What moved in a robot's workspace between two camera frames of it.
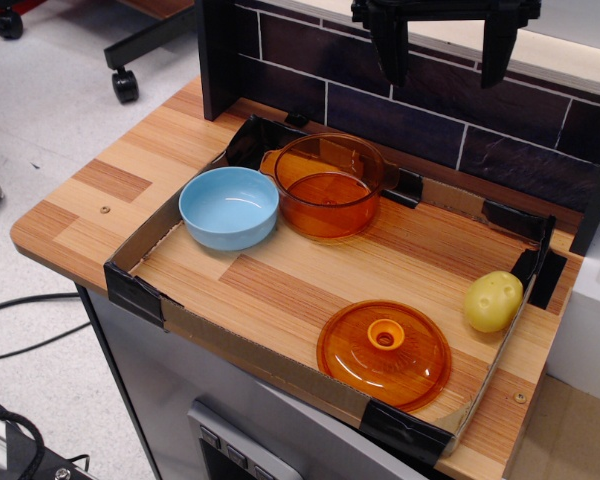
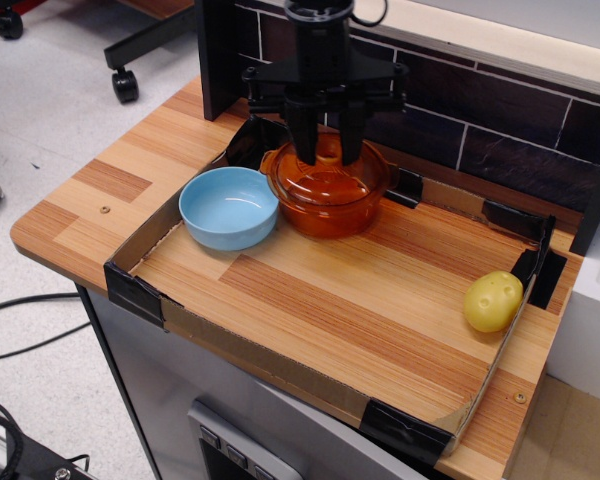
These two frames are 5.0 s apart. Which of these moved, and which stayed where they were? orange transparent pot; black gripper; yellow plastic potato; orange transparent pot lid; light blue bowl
Moved: black gripper; orange transparent pot lid
Stayed: light blue bowl; yellow plastic potato; orange transparent pot
